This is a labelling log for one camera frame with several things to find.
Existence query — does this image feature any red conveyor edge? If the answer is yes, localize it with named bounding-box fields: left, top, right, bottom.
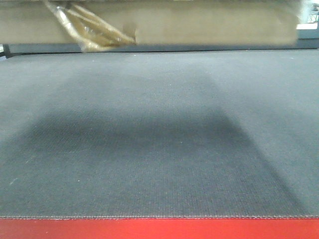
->
left=0, top=219, right=319, bottom=239

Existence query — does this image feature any dark grey conveyor belt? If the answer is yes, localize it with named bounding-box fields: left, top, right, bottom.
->
left=0, top=49, right=319, bottom=219

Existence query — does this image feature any brown cardboard carton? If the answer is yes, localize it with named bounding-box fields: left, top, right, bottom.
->
left=0, top=0, right=302, bottom=52

